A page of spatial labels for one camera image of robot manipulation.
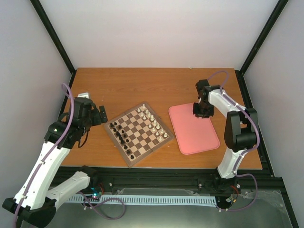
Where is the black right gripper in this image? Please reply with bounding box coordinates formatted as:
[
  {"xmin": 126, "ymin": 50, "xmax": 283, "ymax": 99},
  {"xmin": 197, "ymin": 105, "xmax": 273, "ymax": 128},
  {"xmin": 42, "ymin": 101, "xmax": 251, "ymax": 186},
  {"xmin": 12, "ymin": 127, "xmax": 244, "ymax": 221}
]
[{"xmin": 193, "ymin": 101, "xmax": 214, "ymax": 119}]

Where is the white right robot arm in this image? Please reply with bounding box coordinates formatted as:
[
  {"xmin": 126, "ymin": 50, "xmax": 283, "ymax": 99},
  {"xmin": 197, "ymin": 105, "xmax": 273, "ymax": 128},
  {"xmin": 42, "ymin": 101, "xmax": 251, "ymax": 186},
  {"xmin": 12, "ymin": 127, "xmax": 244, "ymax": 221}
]
[{"xmin": 193, "ymin": 79, "xmax": 260, "ymax": 192}]

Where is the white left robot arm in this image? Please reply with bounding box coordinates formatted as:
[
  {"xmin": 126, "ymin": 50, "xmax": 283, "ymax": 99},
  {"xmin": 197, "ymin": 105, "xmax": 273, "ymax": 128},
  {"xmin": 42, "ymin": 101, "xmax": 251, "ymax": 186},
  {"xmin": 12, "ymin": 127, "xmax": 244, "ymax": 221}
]
[{"xmin": 2, "ymin": 96, "xmax": 108, "ymax": 228}]

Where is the wooden chess board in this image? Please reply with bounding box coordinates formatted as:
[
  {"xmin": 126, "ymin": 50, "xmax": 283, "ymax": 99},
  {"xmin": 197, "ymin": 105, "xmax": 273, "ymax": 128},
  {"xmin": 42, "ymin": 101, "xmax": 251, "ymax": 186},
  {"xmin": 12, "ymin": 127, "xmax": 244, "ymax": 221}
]
[{"xmin": 104, "ymin": 102, "xmax": 174, "ymax": 168}]

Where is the white chess pieces row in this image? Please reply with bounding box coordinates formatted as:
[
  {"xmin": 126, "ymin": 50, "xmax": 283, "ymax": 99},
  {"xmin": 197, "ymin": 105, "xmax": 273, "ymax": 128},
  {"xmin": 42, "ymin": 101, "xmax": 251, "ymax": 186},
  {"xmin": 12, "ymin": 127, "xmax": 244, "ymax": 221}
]
[{"xmin": 133, "ymin": 104, "xmax": 170, "ymax": 142}]

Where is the pink plastic tray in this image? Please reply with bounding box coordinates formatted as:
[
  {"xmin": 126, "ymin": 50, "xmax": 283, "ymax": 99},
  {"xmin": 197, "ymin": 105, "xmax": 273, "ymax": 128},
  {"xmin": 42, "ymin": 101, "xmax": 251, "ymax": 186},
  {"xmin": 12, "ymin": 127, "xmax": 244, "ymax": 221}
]
[{"xmin": 169, "ymin": 103, "xmax": 220, "ymax": 155}]

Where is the black aluminium frame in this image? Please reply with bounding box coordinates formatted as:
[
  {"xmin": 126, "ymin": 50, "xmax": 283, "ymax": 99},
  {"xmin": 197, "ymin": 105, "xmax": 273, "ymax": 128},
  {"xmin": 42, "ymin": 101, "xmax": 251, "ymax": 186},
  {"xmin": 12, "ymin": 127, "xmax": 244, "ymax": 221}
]
[{"xmin": 31, "ymin": 0, "xmax": 299, "ymax": 228}]

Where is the light blue cable duct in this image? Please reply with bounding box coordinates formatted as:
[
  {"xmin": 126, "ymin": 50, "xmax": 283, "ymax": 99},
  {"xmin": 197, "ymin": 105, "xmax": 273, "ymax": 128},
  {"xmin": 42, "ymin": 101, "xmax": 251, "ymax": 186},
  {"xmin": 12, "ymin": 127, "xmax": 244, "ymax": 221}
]
[{"xmin": 65, "ymin": 193, "xmax": 217, "ymax": 206}]

